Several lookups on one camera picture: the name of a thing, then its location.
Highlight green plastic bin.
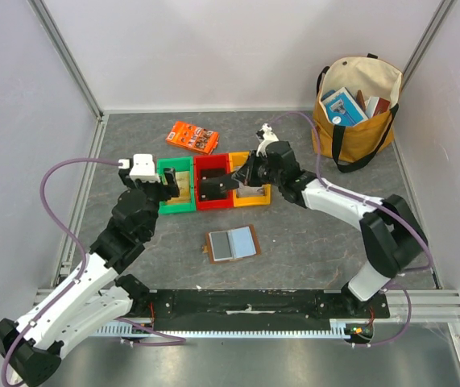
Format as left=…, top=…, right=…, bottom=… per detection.
left=158, top=156, right=197, bottom=215

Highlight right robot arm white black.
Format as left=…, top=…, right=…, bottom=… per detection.
left=231, top=141, right=430, bottom=318

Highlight black mounting base plate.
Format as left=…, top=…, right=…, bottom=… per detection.
left=130, top=289, right=390, bottom=321

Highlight blue white razor box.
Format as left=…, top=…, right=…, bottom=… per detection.
left=321, top=87, right=368, bottom=127

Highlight grey slotted cable duct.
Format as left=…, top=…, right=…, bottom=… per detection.
left=94, top=320, right=350, bottom=338

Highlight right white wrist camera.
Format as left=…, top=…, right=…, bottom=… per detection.
left=256, top=123, right=278, bottom=156

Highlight yellow canvas tote bag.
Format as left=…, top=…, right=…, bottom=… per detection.
left=312, top=54, right=403, bottom=173

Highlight white red box in bag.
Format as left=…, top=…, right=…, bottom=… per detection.
left=365, top=96, right=391, bottom=119

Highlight orange snack box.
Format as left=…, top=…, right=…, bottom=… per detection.
left=165, top=121, right=219, bottom=155

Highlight yellow plastic bin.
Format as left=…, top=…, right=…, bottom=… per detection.
left=228, top=152, right=271, bottom=207

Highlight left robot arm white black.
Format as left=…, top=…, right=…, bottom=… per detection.
left=0, top=159, right=180, bottom=386

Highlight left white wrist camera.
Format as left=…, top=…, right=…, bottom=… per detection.
left=118, top=153, right=160, bottom=183

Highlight black credit card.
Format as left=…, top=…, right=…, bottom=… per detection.
left=199, top=173, right=238, bottom=198

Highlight white cards in yellow bin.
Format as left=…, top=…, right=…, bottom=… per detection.
left=236, top=181, right=265, bottom=198

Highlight red plastic bin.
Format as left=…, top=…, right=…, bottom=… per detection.
left=193, top=153, right=233, bottom=211

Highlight black cards in red bin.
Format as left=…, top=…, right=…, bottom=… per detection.
left=198, top=169, right=227, bottom=202

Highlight brown item in bag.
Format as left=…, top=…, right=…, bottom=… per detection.
left=355, top=89, right=366, bottom=110

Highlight gold cards in green bin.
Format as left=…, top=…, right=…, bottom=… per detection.
left=170, top=171, right=191, bottom=204

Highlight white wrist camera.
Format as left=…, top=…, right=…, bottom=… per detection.
left=118, top=153, right=160, bottom=183
left=256, top=123, right=278, bottom=156

